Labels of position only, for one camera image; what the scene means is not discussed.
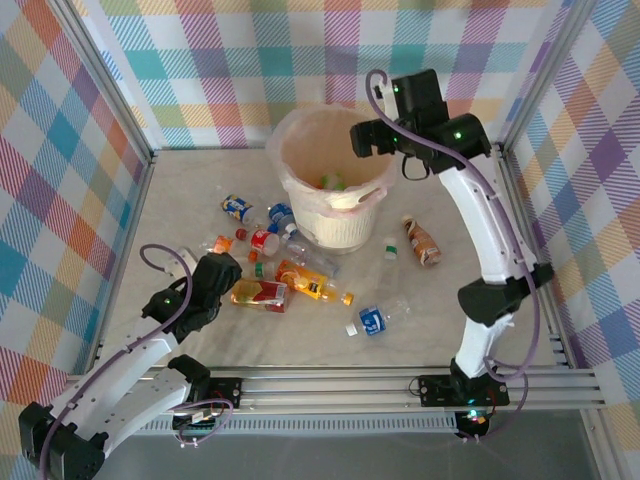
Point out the clear bottle with red label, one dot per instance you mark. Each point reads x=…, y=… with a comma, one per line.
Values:
x=261, y=241

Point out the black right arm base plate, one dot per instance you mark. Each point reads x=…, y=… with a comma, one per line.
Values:
x=435, y=390

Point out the crushed bottle with green print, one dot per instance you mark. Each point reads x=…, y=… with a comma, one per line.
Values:
x=331, y=181

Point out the orange juice bottle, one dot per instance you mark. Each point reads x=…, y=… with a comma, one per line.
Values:
x=310, y=282

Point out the pink plastic bin liner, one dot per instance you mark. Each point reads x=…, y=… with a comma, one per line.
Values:
x=300, y=150

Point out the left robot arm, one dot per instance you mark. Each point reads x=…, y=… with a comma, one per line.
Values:
x=115, y=380

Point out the large clear bottle blue label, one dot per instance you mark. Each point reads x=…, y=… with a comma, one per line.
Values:
x=372, y=320

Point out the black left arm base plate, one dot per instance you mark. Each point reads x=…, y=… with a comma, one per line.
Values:
x=230, y=387

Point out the brown drink bottle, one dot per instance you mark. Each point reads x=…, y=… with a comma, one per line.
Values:
x=424, y=242

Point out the clear bottle with green cap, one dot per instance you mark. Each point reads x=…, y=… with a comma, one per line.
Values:
x=259, y=270

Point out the cream ribbed plastic bin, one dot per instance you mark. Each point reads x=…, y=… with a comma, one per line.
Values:
x=340, y=230

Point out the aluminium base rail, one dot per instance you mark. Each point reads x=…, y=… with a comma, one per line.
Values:
x=325, y=387

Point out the aluminium side rail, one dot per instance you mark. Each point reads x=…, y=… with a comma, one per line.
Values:
x=132, y=225
x=520, y=200

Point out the red yellow tea bottle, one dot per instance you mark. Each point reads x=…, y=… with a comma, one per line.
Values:
x=262, y=295

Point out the small bottle with orange label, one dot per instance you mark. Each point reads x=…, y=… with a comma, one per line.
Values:
x=223, y=243

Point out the aluminium corner post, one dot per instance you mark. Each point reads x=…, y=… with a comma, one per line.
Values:
x=106, y=75
x=545, y=75

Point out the clear bottle green neck label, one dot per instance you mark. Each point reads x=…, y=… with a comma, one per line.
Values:
x=390, y=255

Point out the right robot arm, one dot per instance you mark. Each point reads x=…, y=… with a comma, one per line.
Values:
x=480, y=225

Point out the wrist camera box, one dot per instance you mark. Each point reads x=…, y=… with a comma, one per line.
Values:
x=187, y=257
x=384, y=94

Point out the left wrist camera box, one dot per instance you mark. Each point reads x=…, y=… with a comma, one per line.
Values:
x=187, y=257

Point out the clear bottle blue pink label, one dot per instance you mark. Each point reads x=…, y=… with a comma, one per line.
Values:
x=310, y=255

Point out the bottle with blue yellow label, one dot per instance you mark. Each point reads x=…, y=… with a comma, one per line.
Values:
x=236, y=206

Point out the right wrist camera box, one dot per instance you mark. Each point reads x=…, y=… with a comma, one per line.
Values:
x=384, y=94

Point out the small bottle with blue label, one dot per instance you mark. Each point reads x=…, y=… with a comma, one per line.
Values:
x=280, y=214

